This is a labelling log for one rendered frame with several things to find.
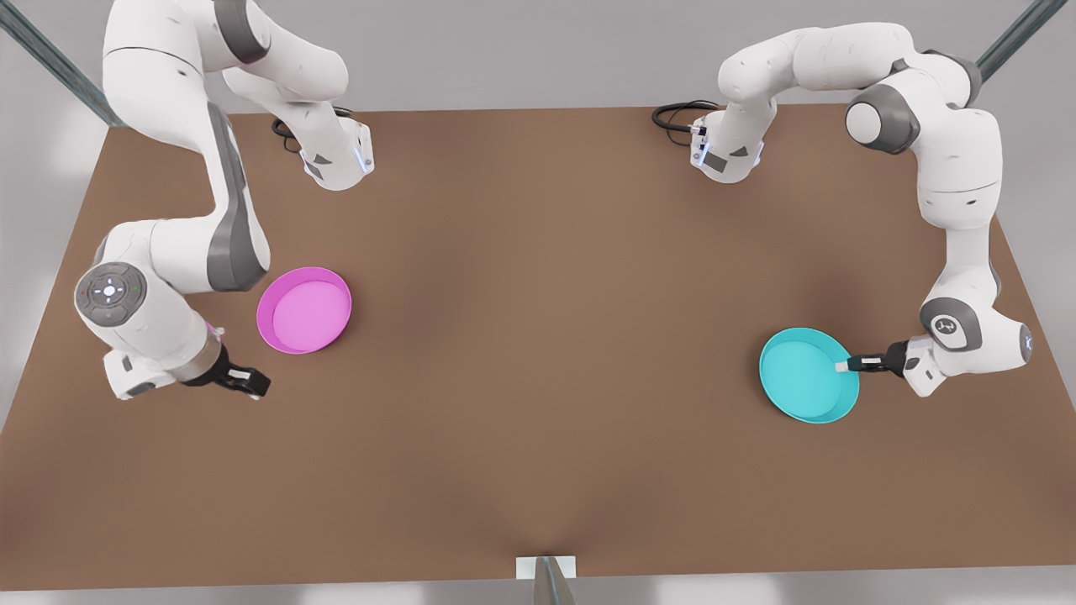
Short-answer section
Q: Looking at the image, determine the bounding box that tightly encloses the pink plate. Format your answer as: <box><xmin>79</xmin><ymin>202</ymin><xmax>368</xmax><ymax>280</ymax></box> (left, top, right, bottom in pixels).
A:
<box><xmin>256</xmin><ymin>267</ymin><xmax>353</xmax><ymax>355</ymax></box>

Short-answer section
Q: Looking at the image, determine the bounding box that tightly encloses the black cable loop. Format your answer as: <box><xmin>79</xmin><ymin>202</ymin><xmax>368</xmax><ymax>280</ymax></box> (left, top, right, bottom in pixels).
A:
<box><xmin>272</xmin><ymin>106</ymin><xmax>354</xmax><ymax>155</ymax></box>
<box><xmin>652</xmin><ymin>101</ymin><xmax>722</xmax><ymax>138</ymax></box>

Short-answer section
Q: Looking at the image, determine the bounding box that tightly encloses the silver frame post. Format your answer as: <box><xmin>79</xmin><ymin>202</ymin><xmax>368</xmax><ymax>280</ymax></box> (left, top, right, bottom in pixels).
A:
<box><xmin>975</xmin><ymin>0</ymin><xmax>1068</xmax><ymax>83</ymax></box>
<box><xmin>0</xmin><ymin>0</ymin><xmax>127</xmax><ymax>129</ymax></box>
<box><xmin>515</xmin><ymin>555</ymin><xmax>578</xmax><ymax>605</ymax></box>

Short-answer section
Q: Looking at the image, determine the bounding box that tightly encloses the blue plate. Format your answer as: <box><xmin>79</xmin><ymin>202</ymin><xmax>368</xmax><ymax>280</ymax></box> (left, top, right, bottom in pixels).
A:
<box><xmin>759</xmin><ymin>328</ymin><xmax>861</xmax><ymax>424</ymax></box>

